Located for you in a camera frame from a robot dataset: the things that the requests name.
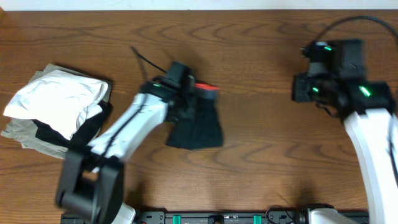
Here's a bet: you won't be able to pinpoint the black leggings with red waistband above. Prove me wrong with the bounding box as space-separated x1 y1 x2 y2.
166 83 224 150

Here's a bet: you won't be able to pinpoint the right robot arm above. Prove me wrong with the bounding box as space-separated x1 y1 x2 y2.
292 73 397 223

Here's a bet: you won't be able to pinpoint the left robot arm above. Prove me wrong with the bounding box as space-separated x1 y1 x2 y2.
55 81 197 223

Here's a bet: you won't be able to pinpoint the black folded garment in pile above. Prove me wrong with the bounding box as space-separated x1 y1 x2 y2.
32 100 113 148

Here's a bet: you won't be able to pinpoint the beige folded garment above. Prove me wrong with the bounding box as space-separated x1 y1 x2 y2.
1 63 113 160

